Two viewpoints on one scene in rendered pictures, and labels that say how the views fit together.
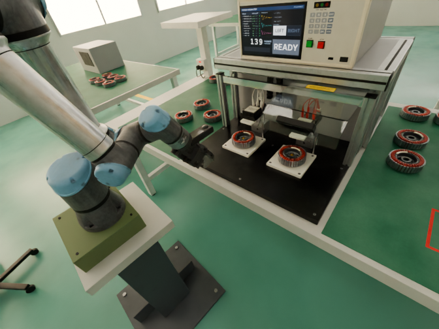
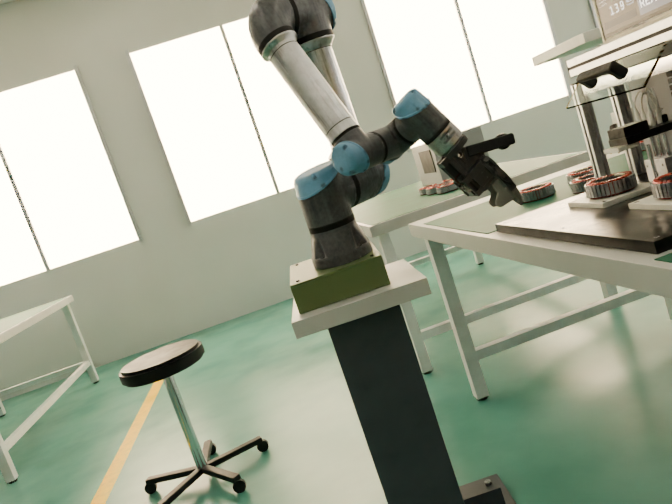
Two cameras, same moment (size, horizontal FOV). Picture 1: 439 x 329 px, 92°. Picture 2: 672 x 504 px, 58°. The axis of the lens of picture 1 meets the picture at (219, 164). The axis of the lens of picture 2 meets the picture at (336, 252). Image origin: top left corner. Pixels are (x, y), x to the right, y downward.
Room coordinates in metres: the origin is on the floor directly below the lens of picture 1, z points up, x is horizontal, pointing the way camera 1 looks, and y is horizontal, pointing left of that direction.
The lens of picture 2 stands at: (-0.69, -0.47, 1.04)
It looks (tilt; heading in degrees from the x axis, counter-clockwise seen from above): 7 degrees down; 38
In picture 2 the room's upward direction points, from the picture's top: 19 degrees counter-clockwise
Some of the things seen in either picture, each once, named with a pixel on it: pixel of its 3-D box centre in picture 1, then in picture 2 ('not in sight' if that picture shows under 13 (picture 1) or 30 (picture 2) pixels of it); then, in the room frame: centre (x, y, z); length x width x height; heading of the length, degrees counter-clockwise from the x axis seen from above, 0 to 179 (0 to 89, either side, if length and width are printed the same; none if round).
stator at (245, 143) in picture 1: (243, 139); (610, 185); (0.83, -0.13, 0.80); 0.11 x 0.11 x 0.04
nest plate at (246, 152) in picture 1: (243, 143); (613, 195); (0.83, -0.13, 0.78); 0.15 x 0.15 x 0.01; 43
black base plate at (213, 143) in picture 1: (267, 152); (654, 200); (0.75, -0.23, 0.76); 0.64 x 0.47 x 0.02; 43
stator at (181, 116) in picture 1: (183, 116); (536, 192); (1.22, 0.17, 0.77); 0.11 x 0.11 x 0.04
